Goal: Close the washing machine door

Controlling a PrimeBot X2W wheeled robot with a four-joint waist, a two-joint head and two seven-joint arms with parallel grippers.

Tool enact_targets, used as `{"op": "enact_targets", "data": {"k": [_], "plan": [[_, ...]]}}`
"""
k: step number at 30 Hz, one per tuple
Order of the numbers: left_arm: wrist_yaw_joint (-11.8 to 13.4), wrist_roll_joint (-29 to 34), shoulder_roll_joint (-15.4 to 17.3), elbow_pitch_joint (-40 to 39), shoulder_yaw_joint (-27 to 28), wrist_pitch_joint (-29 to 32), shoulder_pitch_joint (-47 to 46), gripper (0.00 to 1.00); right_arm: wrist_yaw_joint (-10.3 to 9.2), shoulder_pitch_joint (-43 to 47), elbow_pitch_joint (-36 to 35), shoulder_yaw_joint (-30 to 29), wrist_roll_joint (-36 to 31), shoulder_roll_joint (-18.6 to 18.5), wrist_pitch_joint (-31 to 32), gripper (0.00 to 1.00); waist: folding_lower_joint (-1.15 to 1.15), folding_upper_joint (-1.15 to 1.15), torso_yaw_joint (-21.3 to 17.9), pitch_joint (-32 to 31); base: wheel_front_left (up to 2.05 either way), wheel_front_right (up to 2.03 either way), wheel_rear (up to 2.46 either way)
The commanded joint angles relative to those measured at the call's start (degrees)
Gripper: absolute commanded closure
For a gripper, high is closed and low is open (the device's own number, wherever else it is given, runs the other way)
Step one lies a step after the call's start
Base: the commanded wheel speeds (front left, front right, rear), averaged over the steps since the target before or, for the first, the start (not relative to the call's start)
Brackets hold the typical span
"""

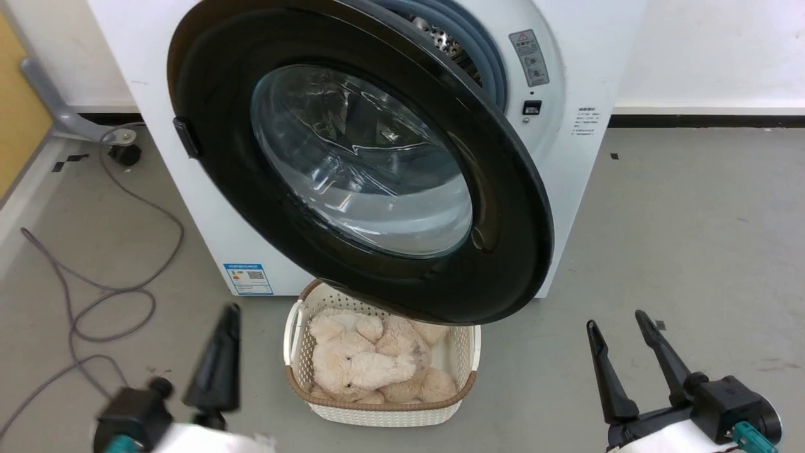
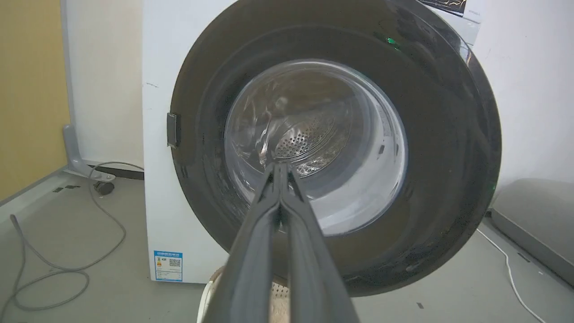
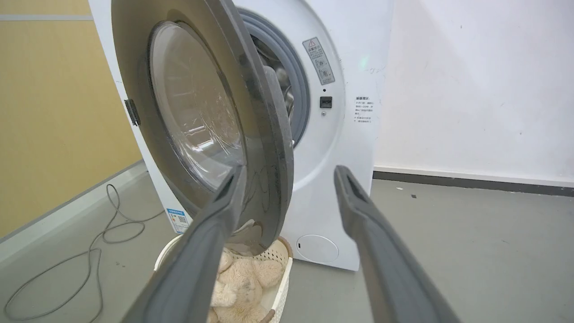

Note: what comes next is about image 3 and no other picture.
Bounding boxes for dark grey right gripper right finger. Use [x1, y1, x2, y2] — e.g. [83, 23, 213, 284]
[334, 165, 461, 323]

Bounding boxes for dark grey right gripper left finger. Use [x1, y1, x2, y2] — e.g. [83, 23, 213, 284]
[121, 164, 248, 323]

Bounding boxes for grey round washing machine door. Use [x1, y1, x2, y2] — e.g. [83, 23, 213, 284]
[110, 0, 295, 256]

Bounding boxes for white front-loading washing machine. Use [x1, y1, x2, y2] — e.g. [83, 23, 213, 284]
[88, 0, 395, 272]

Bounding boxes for blue energy label sticker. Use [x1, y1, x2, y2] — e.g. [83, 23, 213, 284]
[166, 208, 191, 234]

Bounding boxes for beige plush teddy bear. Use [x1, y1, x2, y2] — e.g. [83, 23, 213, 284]
[207, 249, 285, 323]

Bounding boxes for white perforated laundry basket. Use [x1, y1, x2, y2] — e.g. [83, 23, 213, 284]
[153, 234, 294, 323]

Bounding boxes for grey warning label sticker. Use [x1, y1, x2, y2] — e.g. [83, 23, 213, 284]
[302, 37, 336, 86]

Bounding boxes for thin grey power cable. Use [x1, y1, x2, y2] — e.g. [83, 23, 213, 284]
[4, 183, 165, 323]

